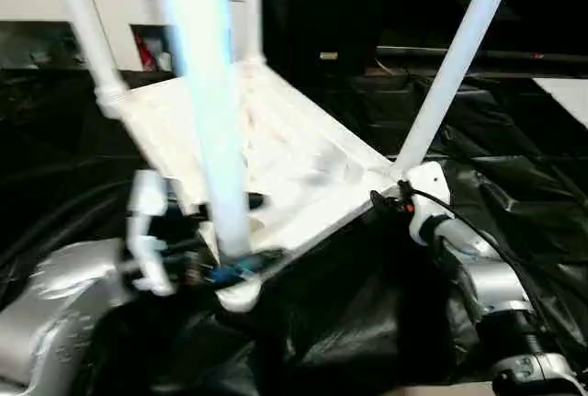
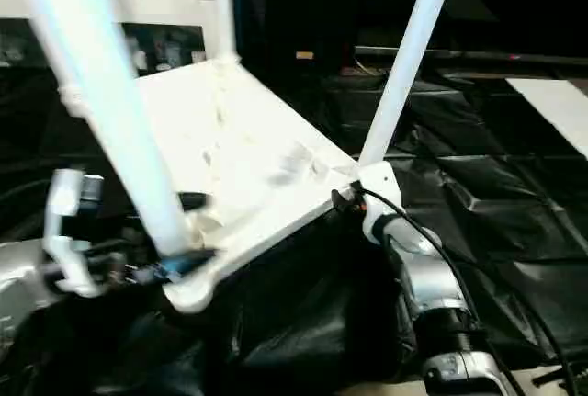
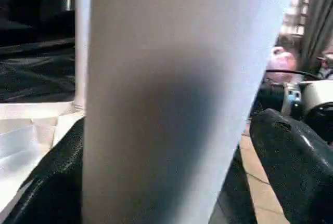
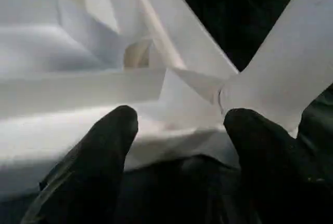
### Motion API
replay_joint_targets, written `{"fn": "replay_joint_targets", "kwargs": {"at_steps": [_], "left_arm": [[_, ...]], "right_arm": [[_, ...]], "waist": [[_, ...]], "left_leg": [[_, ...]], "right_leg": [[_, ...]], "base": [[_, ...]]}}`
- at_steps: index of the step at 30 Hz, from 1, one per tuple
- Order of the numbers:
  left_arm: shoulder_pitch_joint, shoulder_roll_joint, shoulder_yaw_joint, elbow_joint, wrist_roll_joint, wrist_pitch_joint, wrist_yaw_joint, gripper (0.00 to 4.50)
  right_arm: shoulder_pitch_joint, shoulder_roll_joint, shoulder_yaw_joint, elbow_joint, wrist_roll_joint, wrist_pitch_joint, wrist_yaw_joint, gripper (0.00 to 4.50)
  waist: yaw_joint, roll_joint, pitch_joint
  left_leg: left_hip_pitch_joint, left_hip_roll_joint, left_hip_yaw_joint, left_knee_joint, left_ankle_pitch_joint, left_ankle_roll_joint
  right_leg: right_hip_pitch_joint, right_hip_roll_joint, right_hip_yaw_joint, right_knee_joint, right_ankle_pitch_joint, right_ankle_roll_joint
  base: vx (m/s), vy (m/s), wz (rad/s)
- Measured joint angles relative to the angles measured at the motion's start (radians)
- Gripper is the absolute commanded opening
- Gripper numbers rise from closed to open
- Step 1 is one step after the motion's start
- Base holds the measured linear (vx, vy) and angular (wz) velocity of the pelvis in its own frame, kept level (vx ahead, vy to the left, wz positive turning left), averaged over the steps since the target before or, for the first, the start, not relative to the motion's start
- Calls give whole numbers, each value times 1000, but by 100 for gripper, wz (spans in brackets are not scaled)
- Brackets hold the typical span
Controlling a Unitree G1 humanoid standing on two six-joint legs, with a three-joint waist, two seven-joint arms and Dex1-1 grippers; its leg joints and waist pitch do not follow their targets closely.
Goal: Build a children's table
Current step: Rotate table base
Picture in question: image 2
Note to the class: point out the white plastic table top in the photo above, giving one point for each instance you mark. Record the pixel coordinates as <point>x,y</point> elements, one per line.
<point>248,139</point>

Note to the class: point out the black table mat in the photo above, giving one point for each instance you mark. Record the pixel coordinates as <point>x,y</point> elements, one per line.
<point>294,322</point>

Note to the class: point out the small yellow label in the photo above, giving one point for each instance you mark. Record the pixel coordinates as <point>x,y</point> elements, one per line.
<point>304,54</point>

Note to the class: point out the white glass-door cabinet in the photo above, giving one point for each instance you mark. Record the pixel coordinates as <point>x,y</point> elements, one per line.
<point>156,19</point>

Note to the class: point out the black low cabinet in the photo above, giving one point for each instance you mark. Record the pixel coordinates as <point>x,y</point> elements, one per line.
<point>349,1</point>

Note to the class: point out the white flat sheet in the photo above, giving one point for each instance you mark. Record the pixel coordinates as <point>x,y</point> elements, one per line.
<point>556,111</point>

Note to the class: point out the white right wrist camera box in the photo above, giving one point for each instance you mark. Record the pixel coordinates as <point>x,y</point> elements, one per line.
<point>378,194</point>

